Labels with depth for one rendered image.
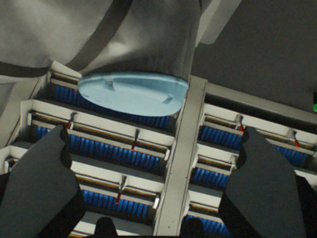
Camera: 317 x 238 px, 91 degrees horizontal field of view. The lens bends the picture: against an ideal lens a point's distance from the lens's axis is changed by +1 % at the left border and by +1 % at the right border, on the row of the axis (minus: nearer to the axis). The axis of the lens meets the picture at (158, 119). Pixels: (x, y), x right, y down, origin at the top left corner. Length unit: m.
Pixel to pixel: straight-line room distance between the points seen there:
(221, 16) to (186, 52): 0.26
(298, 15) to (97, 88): 0.51
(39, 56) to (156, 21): 0.12
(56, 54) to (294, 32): 0.57
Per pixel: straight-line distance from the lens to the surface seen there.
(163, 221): 0.70
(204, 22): 0.45
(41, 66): 0.22
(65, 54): 0.19
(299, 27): 0.60
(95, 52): 0.18
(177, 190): 0.69
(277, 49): 0.65
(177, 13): 0.23
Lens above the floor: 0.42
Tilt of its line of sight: 14 degrees down
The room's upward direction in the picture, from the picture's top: 165 degrees counter-clockwise
